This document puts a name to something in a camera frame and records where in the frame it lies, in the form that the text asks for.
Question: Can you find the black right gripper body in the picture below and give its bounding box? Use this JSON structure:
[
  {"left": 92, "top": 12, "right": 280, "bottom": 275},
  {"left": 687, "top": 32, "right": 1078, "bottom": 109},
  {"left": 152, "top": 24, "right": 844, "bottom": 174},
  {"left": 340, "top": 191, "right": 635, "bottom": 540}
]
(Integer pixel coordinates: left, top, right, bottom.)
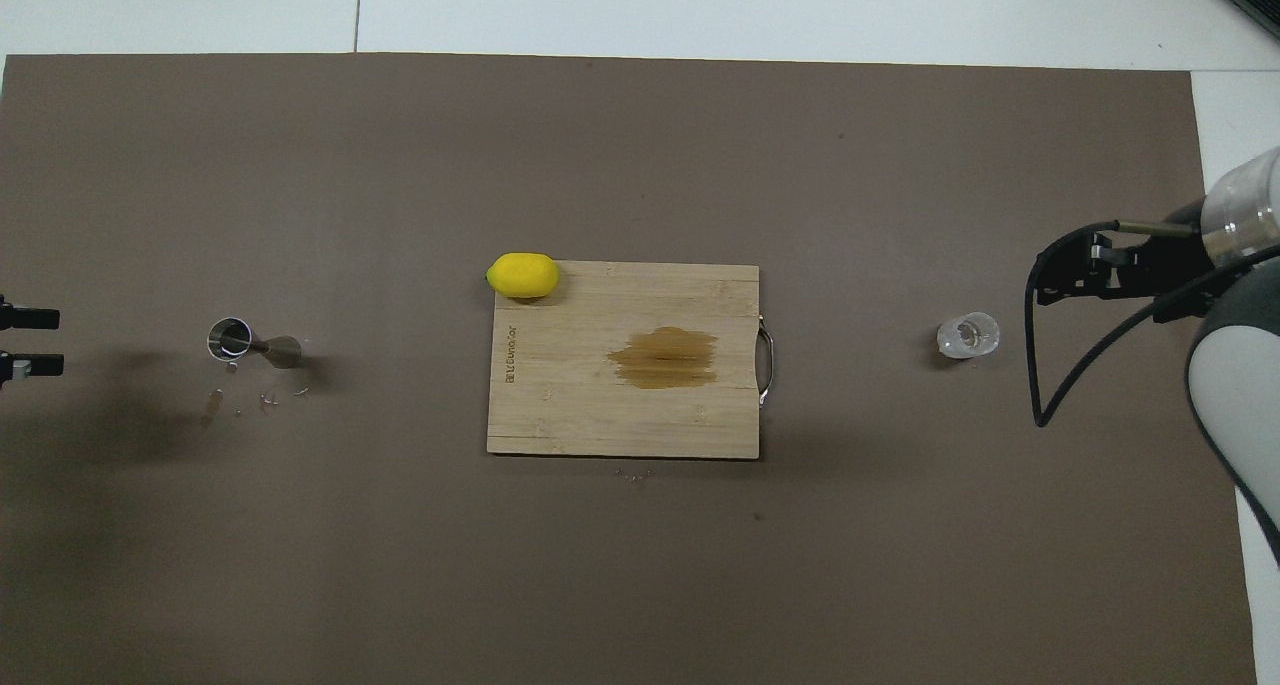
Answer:
[{"left": 1108, "top": 233, "right": 1216, "bottom": 301}]

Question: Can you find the wooden cutting board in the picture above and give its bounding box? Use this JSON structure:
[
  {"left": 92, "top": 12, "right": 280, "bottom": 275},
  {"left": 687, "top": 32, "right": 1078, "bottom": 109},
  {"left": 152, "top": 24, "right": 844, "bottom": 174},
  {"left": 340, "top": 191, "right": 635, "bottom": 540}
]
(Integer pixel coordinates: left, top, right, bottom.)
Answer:
[{"left": 486, "top": 261, "right": 776, "bottom": 460}]

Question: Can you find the brown table mat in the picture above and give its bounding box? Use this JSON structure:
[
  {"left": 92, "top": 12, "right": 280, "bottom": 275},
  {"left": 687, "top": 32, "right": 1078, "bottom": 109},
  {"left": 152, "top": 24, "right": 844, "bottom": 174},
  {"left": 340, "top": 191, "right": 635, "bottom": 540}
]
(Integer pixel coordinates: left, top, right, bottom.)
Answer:
[{"left": 0, "top": 53, "right": 1259, "bottom": 685}]

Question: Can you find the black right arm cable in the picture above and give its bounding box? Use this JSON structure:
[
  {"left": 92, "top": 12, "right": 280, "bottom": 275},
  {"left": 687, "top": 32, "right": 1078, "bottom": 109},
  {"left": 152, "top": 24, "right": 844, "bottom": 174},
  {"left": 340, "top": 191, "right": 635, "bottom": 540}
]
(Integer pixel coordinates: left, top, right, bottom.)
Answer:
[{"left": 1024, "top": 220, "right": 1280, "bottom": 428}]

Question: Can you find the yellow lemon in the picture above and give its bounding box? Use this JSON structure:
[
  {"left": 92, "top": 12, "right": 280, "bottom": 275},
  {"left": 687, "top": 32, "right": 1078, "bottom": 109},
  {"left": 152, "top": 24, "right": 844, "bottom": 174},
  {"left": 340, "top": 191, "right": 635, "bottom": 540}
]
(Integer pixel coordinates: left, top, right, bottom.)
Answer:
[{"left": 486, "top": 253, "right": 560, "bottom": 299}]

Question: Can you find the steel double jigger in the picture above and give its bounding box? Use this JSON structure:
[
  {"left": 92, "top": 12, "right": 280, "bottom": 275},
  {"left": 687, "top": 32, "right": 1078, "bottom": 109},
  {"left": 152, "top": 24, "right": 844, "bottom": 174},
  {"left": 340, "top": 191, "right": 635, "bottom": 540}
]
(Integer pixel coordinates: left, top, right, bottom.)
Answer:
[{"left": 207, "top": 317, "right": 304, "bottom": 370}]

